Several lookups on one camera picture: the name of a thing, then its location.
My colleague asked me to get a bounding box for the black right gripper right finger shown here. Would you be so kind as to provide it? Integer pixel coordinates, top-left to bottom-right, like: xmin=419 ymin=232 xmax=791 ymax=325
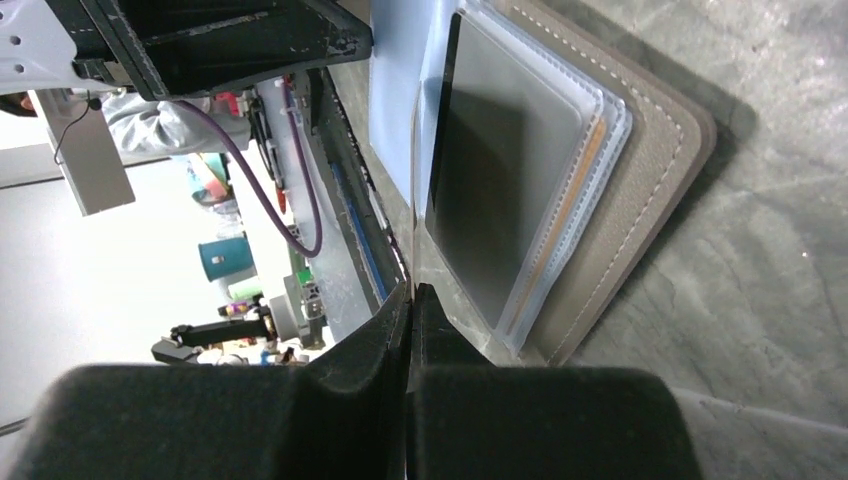
xmin=406 ymin=283 xmax=702 ymax=479

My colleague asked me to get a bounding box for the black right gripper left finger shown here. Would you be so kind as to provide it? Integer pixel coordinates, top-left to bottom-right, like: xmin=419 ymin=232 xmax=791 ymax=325
xmin=3 ymin=284 xmax=411 ymax=479

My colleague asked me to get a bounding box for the orange credit card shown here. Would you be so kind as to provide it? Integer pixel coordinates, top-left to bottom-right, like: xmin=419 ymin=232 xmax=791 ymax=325
xmin=410 ymin=81 xmax=429 ymax=294

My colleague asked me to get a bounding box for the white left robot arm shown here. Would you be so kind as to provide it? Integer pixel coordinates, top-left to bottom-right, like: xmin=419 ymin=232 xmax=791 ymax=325
xmin=1 ymin=0 xmax=373 ymax=100

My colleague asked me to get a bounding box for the grey leather card holder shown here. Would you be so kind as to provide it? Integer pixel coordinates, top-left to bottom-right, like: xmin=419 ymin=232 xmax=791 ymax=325
xmin=367 ymin=0 xmax=719 ymax=368

